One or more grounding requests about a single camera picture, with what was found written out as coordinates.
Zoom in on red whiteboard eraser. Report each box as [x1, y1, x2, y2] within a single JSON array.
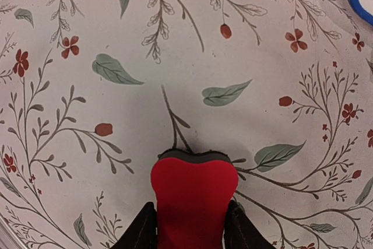
[[150, 149, 238, 248]]

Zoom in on floral patterned table mat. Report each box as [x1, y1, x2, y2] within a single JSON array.
[[1, 0, 372, 248]]

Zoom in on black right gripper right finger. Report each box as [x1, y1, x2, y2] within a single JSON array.
[[223, 200, 275, 249]]

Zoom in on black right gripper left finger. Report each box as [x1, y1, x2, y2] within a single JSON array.
[[111, 202, 157, 249]]

